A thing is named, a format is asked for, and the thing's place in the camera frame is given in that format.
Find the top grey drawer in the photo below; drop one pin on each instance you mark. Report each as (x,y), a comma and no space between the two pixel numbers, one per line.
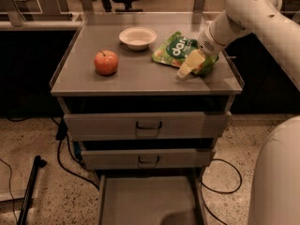
(144,117)

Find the bottom grey drawer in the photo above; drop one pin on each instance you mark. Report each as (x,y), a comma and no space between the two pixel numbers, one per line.
(150,197)

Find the green rice chip bag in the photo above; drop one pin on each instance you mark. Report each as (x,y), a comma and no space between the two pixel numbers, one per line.
(174,51)

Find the red apple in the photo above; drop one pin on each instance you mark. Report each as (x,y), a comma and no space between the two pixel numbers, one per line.
(106,63)

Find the grey drawer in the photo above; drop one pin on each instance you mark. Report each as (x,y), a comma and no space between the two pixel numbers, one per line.
(144,117)
(150,197)
(147,154)

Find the white horizontal rail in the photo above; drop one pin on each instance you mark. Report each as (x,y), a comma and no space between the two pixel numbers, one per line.
(41,26)

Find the white bowl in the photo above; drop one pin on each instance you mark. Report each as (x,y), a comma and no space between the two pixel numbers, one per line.
(138,38)

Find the grey drawer cabinet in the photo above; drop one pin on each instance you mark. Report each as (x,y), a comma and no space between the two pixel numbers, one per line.
(137,74)

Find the black metal bar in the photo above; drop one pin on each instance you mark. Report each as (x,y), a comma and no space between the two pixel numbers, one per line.
(37,164)

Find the middle grey drawer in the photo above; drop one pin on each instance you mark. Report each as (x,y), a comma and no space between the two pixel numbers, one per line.
(147,154)

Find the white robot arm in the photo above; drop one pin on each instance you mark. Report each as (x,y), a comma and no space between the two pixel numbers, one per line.
(275,191)

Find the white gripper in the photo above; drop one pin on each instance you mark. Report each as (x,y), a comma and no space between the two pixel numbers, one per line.
(206,45)

